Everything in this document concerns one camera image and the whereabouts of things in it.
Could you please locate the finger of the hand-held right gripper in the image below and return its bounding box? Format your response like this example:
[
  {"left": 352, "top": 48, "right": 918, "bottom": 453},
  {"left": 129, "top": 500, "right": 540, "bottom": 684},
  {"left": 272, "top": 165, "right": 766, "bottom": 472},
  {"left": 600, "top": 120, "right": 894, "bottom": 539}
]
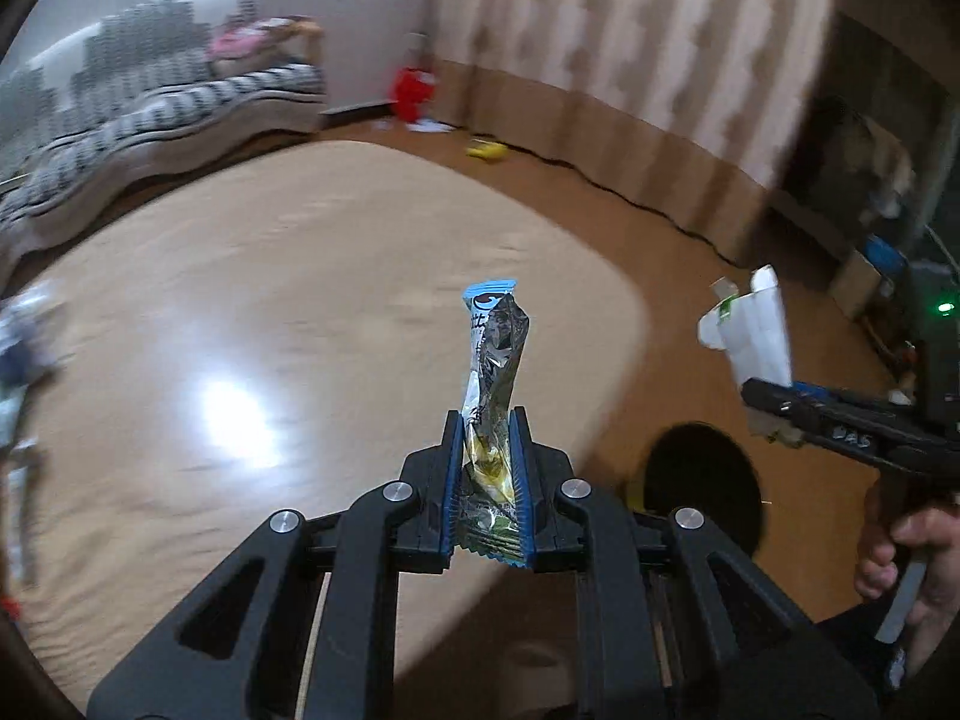
[
  {"left": 741, "top": 379, "right": 935, "bottom": 475},
  {"left": 795, "top": 382, "right": 920, "bottom": 415}
]

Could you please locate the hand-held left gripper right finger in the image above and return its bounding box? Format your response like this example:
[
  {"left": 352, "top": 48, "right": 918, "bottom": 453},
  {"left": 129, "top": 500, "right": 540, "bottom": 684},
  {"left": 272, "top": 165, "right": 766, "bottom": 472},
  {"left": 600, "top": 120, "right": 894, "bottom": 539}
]
[{"left": 510, "top": 406, "right": 880, "bottom": 720}]

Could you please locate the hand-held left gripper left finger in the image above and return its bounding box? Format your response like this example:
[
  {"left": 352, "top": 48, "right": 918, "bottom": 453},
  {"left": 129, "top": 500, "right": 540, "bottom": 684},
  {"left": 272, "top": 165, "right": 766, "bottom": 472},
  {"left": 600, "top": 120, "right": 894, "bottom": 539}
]
[{"left": 86, "top": 409, "right": 462, "bottom": 720}]

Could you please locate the white snack packet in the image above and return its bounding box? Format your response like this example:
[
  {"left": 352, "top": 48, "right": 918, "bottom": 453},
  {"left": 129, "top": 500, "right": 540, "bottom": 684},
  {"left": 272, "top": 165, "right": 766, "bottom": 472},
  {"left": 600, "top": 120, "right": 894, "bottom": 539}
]
[{"left": 697, "top": 264, "right": 800, "bottom": 451}]

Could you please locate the silver snack wrapper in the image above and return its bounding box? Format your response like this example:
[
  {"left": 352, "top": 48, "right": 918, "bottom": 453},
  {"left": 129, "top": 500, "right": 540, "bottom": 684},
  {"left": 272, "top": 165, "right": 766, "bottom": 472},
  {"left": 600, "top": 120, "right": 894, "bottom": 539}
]
[{"left": 454, "top": 277, "right": 533, "bottom": 567}]

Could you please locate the person's right forearm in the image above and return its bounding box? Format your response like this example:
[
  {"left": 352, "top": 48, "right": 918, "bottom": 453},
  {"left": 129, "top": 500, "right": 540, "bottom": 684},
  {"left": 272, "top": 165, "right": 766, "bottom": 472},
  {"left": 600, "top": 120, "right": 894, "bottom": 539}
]
[{"left": 877, "top": 607, "right": 960, "bottom": 720}]

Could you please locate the person's right hand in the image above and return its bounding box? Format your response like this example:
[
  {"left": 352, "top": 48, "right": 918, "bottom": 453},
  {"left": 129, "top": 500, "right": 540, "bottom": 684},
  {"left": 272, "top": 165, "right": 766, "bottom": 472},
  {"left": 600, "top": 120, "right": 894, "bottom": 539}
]
[{"left": 855, "top": 491, "right": 960, "bottom": 646}]

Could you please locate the brown cardboard box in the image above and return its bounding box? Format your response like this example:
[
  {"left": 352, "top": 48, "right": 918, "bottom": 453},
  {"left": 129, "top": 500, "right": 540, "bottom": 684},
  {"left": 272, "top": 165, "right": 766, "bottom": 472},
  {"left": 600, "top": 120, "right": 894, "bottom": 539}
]
[{"left": 827, "top": 247, "right": 884, "bottom": 321}]

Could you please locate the blue box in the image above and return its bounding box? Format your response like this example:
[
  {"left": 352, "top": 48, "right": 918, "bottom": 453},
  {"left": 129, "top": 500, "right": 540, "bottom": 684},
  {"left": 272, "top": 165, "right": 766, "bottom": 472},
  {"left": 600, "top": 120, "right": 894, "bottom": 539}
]
[{"left": 865, "top": 235, "right": 910, "bottom": 272}]

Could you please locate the beige plush toy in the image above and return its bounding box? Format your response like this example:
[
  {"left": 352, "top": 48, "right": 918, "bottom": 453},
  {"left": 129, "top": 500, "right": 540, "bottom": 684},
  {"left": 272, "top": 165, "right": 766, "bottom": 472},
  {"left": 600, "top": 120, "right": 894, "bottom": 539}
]
[{"left": 838, "top": 111, "right": 917, "bottom": 220}]

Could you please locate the dark cabinet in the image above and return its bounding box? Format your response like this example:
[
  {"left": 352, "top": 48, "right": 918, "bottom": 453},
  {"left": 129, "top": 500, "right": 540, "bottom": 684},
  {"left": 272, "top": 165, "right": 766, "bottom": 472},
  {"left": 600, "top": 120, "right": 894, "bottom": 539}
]
[{"left": 776, "top": 11, "right": 960, "bottom": 256}]

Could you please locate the red bag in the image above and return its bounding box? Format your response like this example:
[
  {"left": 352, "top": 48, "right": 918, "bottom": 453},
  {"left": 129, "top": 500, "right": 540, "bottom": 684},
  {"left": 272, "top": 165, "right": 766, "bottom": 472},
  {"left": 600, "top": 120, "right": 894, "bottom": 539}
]
[{"left": 394, "top": 66, "right": 440, "bottom": 122}]

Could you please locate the blue and white plastic wrapper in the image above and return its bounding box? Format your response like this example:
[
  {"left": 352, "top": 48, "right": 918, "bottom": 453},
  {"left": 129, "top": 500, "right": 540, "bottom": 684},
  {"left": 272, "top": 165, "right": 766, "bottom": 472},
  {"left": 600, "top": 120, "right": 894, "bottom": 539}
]
[{"left": 0, "top": 281, "right": 70, "bottom": 473}]

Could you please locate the black and white striped blanket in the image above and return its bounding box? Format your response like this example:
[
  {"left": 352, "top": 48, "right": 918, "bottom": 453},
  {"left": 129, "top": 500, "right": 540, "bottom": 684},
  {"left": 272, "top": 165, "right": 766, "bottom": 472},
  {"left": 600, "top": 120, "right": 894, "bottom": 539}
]
[{"left": 0, "top": 61, "right": 328, "bottom": 237}]

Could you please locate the pink cloth item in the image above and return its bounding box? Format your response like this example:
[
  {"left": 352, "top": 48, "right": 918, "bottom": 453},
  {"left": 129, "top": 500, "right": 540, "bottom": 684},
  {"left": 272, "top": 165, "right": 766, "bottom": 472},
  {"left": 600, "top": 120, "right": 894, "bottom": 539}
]
[{"left": 208, "top": 21, "right": 272, "bottom": 59}]

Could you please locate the grey patterned sofa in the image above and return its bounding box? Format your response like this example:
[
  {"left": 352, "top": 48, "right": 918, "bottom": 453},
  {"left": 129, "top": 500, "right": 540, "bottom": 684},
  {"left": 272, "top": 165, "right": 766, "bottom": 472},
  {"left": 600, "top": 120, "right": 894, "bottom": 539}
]
[{"left": 0, "top": 0, "right": 331, "bottom": 260}]

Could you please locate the black floor cable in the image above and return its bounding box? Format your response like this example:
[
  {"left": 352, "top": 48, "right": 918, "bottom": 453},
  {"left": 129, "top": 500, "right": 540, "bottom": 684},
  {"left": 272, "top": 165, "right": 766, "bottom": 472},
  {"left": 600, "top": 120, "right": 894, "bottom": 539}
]
[{"left": 506, "top": 141, "right": 755, "bottom": 267}]

